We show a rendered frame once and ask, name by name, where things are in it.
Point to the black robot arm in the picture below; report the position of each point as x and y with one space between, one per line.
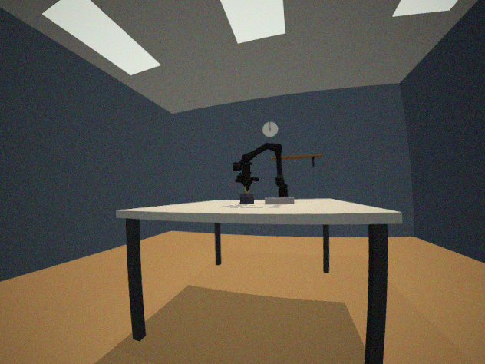
244 165

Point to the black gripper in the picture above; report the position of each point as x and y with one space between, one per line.
249 181

